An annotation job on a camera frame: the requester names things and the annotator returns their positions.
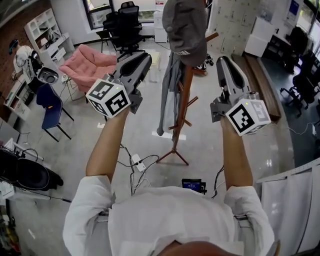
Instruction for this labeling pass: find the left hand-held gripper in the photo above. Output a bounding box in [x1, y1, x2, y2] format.
[85, 51, 153, 119]

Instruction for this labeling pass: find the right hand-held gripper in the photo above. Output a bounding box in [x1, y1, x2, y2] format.
[209, 56, 272, 137]

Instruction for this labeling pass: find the brown wooden coat rack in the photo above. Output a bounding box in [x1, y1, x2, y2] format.
[156, 0, 220, 167]

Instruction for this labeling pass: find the grey cap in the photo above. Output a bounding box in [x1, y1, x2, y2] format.
[161, 0, 209, 67]

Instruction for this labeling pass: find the person's right forearm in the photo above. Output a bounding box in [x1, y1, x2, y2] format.
[219, 119, 254, 192]

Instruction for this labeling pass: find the person's left forearm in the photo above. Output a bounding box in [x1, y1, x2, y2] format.
[85, 111, 131, 184]

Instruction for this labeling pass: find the cream cushioned stool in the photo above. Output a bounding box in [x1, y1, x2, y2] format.
[147, 48, 162, 84]

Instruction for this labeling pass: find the black and white bag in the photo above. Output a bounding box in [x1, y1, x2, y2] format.
[193, 61, 209, 76]

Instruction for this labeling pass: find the gray hanging garment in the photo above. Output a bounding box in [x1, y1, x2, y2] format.
[156, 50, 187, 137]

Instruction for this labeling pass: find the black mesh office chair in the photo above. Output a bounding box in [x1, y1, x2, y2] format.
[112, 1, 147, 62]
[102, 11, 118, 51]

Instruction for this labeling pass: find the white water dispenser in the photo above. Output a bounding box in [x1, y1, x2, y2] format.
[153, 9, 169, 44]

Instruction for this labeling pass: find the black side chair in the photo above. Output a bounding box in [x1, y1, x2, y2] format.
[95, 29, 114, 54]

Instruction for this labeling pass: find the gray metal locker cabinet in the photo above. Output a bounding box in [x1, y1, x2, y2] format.
[208, 0, 261, 57]

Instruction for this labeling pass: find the white box cabinet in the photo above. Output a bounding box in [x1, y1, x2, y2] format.
[243, 16, 275, 59]

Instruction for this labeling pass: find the pink cushioned armchair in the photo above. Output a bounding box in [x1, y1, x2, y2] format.
[58, 44, 119, 94]

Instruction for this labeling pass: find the black desk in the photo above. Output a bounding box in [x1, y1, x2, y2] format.
[264, 33, 292, 74]

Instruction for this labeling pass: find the black wheeled office chair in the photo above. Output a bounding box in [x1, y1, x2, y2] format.
[279, 71, 319, 117]

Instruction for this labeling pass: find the dark chair with clothing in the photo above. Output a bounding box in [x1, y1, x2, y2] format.
[289, 25, 310, 74]

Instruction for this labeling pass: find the gray dome device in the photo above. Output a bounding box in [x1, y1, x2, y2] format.
[35, 65, 60, 85]
[15, 158, 51, 192]

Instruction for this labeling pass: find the white shelf desk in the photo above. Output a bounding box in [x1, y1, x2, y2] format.
[23, 8, 76, 74]

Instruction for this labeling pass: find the long white power strip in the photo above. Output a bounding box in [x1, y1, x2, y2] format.
[130, 153, 147, 173]

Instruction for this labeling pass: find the blue chair with black legs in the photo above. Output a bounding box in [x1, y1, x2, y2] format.
[36, 82, 75, 143]

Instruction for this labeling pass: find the bright side window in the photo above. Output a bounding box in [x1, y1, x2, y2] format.
[298, 0, 320, 34]

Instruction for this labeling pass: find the black device with blue screen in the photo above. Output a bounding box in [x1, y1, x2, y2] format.
[181, 177, 208, 196]

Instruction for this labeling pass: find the white curtain partition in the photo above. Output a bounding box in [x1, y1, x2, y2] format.
[255, 157, 320, 255]

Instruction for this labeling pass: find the person's white shirt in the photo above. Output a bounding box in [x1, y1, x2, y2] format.
[62, 174, 276, 256]

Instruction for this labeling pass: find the person's chin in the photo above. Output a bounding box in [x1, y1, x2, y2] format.
[172, 240, 241, 256]

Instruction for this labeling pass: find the black and red tool clutter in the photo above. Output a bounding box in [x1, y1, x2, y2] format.
[0, 204, 23, 256]

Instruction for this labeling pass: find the small wire side table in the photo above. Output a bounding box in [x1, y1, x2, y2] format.
[58, 74, 81, 102]

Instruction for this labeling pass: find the black power cable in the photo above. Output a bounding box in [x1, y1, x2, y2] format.
[116, 143, 160, 196]

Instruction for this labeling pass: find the blue and white wall poster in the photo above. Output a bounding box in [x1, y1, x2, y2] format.
[287, 0, 301, 20]

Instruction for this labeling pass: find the gray shoulder strap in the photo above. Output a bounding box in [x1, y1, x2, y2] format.
[233, 213, 251, 229]
[97, 209, 111, 223]

